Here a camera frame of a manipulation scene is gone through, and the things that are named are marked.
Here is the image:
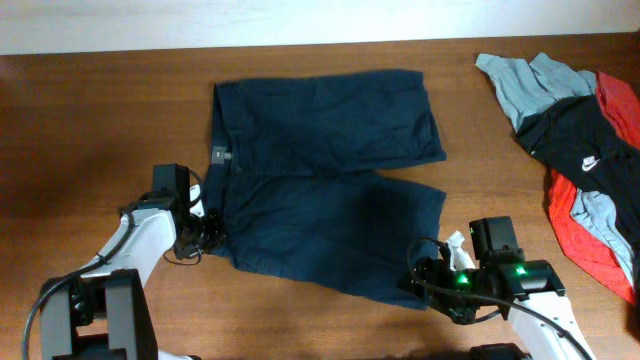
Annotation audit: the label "grey t-shirt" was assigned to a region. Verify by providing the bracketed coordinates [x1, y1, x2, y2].
[476, 53, 639, 292]

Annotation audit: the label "navy blue shorts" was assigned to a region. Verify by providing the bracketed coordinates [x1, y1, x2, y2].
[203, 69, 446, 310]

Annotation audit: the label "red mesh garment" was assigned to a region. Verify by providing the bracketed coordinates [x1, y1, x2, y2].
[547, 72, 639, 305]

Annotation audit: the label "black nike garment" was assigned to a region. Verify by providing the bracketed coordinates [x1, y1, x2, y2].
[516, 95, 639, 281]

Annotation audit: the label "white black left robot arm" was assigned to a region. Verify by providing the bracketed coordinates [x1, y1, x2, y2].
[21, 184, 224, 359]

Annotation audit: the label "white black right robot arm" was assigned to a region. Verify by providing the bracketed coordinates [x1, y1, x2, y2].
[406, 249, 595, 359]

